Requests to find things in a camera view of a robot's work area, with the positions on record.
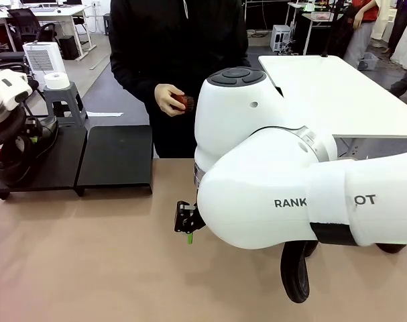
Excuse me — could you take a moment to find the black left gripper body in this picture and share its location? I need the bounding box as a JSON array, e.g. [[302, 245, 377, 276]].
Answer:
[[0, 113, 29, 150]]

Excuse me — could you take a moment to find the black leather shoe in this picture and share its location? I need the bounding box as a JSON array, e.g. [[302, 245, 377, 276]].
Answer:
[[0, 117, 60, 189]]

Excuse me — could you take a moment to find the red-brown wooden shoe brush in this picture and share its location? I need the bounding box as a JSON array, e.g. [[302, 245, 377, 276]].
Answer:
[[171, 93, 194, 111]]

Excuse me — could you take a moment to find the person's right forearm black sleeve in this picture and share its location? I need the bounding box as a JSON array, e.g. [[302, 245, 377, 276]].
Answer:
[[109, 50, 162, 101]]

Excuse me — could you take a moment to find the black pole stand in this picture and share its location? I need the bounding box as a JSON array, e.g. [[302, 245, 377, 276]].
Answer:
[[320, 0, 341, 58]]

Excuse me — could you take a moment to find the person's right hand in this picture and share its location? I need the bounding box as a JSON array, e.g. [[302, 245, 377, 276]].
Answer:
[[154, 83, 186, 118]]

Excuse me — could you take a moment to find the grey plastic stool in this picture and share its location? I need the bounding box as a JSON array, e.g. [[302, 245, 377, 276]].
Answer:
[[43, 83, 89, 127]]

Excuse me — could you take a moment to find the white paper roll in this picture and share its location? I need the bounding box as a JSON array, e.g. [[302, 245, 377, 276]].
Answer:
[[44, 72, 70, 91]]

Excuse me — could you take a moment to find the white air purifier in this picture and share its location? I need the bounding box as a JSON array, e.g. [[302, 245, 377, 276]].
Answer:
[[23, 42, 62, 81]]

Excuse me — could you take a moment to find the black office chair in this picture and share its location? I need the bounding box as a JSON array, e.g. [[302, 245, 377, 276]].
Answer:
[[35, 22, 58, 44], [7, 8, 40, 44], [0, 50, 28, 73]]

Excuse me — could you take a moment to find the black computer tower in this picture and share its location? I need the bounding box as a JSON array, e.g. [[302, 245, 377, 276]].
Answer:
[[58, 35, 79, 60]]

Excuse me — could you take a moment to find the white office desk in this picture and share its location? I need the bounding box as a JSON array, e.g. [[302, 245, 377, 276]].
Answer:
[[0, 5, 94, 62]]

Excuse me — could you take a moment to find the person torso in black jacket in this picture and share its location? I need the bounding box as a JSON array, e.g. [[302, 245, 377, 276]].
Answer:
[[109, 0, 253, 158]]

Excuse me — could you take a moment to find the large white table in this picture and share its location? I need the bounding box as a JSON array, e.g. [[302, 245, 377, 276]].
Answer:
[[258, 55, 407, 162]]

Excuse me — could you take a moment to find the white computer case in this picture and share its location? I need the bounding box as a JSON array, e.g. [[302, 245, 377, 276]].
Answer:
[[272, 23, 293, 53]]

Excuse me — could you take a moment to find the small white table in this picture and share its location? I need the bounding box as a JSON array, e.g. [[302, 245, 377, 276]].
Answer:
[[286, 1, 345, 56]]

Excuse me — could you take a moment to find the black hanging apron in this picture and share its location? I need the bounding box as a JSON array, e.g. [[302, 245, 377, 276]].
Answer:
[[329, 6, 357, 58]]

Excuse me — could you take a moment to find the grey plastic bin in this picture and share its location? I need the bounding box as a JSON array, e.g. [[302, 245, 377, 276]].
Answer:
[[357, 52, 380, 71]]

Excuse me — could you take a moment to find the person in red shirt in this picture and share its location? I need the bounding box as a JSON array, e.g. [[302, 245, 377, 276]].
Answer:
[[343, 0, 382, 70]]

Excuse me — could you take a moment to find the person in dark trousers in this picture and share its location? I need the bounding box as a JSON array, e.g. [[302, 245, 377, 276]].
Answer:
[[389, 63, 407, 108]]

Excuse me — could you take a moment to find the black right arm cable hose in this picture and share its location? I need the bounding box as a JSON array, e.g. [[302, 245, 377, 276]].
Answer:
[[280, 239, 407, 305]]

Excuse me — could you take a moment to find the black strap around arm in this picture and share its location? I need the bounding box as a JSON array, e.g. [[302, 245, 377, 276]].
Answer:
[[309, 221, 358, 248]]

